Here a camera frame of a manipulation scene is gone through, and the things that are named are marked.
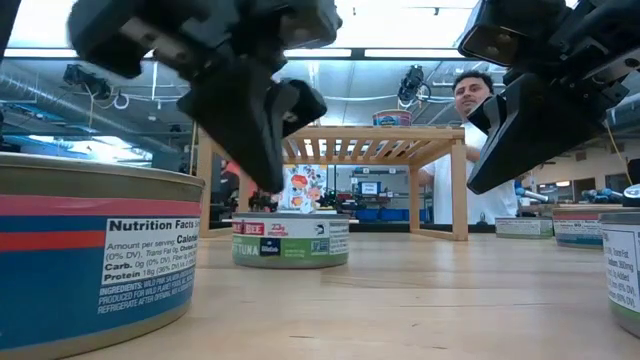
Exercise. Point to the wooden workbench top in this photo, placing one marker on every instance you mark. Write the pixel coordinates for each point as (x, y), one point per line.
(537, 206)

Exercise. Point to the gold lid blue label can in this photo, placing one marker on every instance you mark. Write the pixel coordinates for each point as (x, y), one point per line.
(392, 119)
(575, 230)
(75, 280)

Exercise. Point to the small white screen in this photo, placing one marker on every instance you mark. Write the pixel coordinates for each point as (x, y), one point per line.
(369, 188)

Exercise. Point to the white blue cylinder device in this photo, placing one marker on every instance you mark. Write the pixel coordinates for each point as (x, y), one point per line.
(532, 195)

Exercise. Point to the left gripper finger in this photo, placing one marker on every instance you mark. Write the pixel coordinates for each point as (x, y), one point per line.
(245, 125)
(310, 102)

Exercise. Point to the wooden slatted shelf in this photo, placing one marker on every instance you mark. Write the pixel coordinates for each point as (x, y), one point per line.
(375, 132)

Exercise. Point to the blue storage bin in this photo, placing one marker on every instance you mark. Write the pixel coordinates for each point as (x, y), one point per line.
(416, 215)
(392, 215)
(367, 215)

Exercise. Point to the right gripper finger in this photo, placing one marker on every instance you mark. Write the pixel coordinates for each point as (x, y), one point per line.
(530, 130)
(484, 115)

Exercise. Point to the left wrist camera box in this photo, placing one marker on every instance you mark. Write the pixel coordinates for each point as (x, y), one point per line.
(310, 22)

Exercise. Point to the black aluminium table frame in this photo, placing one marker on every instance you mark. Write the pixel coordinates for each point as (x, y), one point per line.
(380, 228)

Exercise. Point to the floral print poster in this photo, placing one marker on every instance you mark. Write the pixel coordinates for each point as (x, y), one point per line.
(302, 187)

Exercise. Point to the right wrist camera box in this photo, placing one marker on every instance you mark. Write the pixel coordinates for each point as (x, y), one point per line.
(495, 42)

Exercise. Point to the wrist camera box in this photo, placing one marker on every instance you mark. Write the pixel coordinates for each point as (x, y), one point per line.
(310, 22)
(495, 42)

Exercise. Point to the black hanging camera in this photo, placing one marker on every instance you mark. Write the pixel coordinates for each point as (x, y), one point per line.
(412, 82)

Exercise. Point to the person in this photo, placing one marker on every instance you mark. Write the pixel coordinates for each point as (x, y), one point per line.
(495, 205)

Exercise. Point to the black round device white rim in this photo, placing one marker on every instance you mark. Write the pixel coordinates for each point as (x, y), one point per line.
(632, 196)

